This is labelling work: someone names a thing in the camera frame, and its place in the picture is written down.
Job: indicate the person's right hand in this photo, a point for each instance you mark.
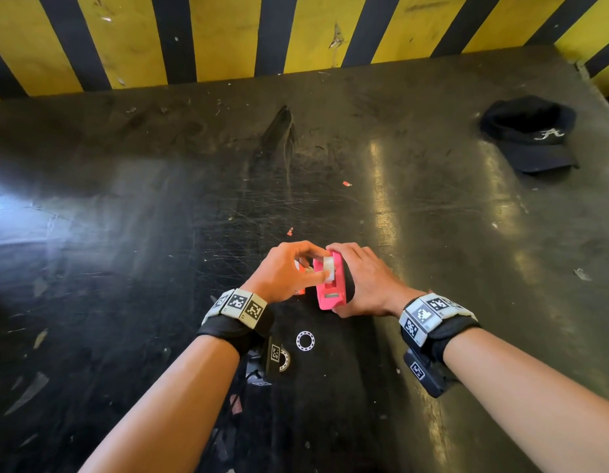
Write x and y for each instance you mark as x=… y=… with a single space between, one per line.
x=373 y=288

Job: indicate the person's left hand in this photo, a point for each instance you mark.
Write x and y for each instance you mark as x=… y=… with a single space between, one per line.
x=277 y=275

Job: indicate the person's right thumb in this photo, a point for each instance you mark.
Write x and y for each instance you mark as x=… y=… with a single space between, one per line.
x=343 y=311

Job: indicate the person's left thumb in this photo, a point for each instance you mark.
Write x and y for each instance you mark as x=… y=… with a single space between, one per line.
x=314 y=278

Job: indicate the pink tape dispenser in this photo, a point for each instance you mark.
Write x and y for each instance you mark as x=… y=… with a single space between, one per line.
x=331 y=295

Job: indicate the person's right forearm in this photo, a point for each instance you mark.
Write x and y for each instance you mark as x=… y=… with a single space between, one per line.
x=536 y=398

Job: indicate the person's left forearm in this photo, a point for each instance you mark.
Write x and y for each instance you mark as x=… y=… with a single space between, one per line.
x=171 y=408

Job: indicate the clear tape roll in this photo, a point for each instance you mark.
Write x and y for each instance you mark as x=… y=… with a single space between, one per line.
x=329 y=268

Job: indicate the left wristband with marker tiles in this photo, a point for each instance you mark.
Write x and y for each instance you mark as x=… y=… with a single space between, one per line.
x=238 y=310

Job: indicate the wristband with marker tiles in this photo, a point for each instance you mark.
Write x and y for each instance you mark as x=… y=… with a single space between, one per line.
x=435 y=317
x=238 y=310

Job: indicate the right wristband with marker tiles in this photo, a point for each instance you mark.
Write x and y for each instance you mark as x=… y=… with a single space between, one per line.
x=435 y=317

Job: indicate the black baseball cap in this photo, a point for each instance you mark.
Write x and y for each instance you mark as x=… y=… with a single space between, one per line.
x=526 y=130

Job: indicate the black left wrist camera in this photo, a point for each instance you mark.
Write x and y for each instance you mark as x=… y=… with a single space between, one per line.
x=272 y=357

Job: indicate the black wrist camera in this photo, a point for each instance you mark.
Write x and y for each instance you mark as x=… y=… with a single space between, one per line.
x=272 y=357
x=427 y=374

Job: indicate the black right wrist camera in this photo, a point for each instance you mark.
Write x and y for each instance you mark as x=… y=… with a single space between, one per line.
x=427 y=374

